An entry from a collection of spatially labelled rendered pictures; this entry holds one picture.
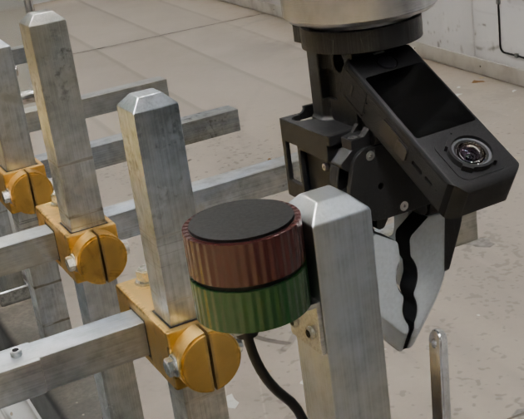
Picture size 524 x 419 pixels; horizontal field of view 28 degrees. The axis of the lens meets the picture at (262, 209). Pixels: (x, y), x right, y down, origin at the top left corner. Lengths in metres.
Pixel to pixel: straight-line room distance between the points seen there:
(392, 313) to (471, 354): 2.02
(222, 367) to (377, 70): 0.29
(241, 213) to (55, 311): 0.81
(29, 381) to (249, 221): 0.35
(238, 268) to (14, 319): 1.04
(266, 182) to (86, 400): 0.35
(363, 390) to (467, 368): 2.04
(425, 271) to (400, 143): 0.11
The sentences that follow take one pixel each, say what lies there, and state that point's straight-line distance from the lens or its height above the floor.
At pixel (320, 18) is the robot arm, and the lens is 0.58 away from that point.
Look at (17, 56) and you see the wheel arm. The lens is 2.05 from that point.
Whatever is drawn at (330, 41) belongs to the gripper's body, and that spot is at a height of 1.20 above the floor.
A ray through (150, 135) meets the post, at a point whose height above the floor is 1.12.
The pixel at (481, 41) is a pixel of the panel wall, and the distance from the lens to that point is 5.10.
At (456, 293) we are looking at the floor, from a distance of 2.97.
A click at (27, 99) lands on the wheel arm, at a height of 0.80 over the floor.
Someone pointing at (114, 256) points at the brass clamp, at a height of 0.95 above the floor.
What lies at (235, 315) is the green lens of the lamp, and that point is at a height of 1.10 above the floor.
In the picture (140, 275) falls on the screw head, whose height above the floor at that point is 0.98.
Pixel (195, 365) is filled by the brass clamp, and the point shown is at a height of 0.95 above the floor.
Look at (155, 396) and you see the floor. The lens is 2.65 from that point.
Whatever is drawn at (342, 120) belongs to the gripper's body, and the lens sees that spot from 0.63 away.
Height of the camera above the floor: 1.33
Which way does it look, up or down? 21 degrees down
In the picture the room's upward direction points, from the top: 8 degrees counter-clockwise
